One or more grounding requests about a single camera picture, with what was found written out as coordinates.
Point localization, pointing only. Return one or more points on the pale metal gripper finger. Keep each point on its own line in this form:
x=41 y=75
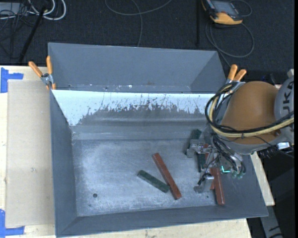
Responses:
x=195 y=147
x=206 y=181

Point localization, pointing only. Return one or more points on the dark green flat block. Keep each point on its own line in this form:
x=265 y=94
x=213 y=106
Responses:
x=152 y=181
x=201 y=163
x=196 y=133

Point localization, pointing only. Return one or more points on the red-brown flat block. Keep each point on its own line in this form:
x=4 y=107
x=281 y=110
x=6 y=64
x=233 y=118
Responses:
x=167 y=175
x=219 y=192

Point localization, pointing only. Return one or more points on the grey metal bin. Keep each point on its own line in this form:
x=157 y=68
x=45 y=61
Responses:
x=129 y=157

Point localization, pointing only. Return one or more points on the pale flat board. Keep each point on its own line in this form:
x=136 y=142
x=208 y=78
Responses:
x=27 y=145

